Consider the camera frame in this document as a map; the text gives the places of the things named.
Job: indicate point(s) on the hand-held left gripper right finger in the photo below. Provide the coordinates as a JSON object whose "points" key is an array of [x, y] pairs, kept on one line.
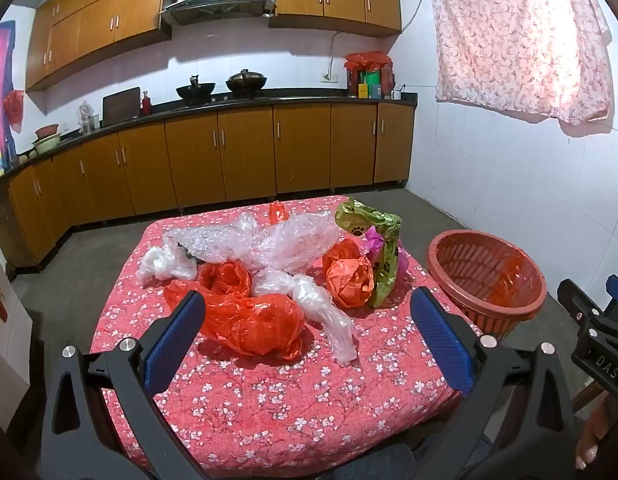
{"points": [[439, 340]]}

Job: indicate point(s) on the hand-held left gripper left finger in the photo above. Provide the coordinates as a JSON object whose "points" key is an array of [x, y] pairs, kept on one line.
{"points": [[174, 335]]}

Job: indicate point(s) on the red plastic basket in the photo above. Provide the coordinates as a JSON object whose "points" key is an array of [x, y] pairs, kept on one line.
{"points": [[464, 270]]}

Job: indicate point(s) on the long clear plastic bag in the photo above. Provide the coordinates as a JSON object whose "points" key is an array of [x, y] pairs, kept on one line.
{"points": [[314, 300]]}

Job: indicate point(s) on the clear bubble wrap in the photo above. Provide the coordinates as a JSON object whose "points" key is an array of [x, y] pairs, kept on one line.
{"points": [[289, 240]]}

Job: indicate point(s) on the person's right hand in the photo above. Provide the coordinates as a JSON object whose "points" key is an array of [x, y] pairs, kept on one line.
{"points": [[594, 430]]}

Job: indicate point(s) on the white plastic bag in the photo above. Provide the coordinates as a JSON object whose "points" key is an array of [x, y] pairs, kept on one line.
{"points": [[161, 265]]}

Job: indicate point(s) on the small orange plastic bag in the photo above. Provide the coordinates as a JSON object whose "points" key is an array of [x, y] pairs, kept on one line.
{"points": [[224, 280]]}

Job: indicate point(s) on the large orange plastic bag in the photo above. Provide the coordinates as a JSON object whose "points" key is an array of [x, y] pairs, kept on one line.
{"points": [[259, 325]]}

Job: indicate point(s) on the green paw print bag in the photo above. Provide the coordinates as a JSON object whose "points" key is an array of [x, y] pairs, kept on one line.
{"points": [[386, 270]]}

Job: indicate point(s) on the round orange plastic bag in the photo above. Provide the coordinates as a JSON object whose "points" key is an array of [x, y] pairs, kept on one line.
{"points": [[349, 285]]}

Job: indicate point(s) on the red floral tablecloth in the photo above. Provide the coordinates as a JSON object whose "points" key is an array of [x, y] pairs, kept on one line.
{"points": [[269, 400]]}

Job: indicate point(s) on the magenta plastic bag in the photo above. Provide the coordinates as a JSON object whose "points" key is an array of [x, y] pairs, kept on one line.
{"points": [[374, 240]]}

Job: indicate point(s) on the small red plastic scrap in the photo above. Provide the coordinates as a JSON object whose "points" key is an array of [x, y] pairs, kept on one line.
{"points": [[276, 212]]}

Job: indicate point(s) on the white board with flower print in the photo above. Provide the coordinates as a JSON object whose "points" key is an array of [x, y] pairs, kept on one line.
{"points": [[9, 350]]}

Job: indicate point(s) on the wooden lower cabinets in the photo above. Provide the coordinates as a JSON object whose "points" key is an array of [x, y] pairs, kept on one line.
{"points": [[249, 155]]}

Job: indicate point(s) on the green and white basin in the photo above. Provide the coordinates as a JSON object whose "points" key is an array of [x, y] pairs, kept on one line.
{"points": [[46, 144]]}

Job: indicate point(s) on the red bottle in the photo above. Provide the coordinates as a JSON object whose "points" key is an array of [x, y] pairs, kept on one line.
{"points": [[147, 105]]}

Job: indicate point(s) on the glass jar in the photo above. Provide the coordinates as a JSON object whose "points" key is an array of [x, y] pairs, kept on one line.
{"points": [[88, 120]]}

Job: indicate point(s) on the dark cutting board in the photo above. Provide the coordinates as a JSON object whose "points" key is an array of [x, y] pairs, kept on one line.
{"points": [[121, 106]]}

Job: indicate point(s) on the pink basin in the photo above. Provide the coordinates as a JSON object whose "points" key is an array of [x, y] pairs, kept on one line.
{"points": [[46, 131]]}

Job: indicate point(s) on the white mug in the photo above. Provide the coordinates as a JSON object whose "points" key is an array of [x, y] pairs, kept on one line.
{"points": [[396, 94]]}

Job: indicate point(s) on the black wok with lid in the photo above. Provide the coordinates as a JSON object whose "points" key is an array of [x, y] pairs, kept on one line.
{"points": [[246, 82]]}

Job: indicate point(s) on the green box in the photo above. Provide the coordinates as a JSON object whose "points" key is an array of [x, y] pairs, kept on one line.
{"points": [[373, 82]]}

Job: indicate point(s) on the black kitchen countertop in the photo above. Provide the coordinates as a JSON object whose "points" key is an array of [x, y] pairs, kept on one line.
{"points": [[299, 98]]}

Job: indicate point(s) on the hanging pink floral sheet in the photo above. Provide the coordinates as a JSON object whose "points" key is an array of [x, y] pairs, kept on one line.
{"points": [[519, 35]]}

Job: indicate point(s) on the hanging red plastic bag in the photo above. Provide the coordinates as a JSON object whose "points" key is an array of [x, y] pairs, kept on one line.
{"points": [[14, 110]]}

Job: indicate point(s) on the wall socket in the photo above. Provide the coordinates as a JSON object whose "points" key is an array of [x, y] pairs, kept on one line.
{"points": [[329, 77]]}

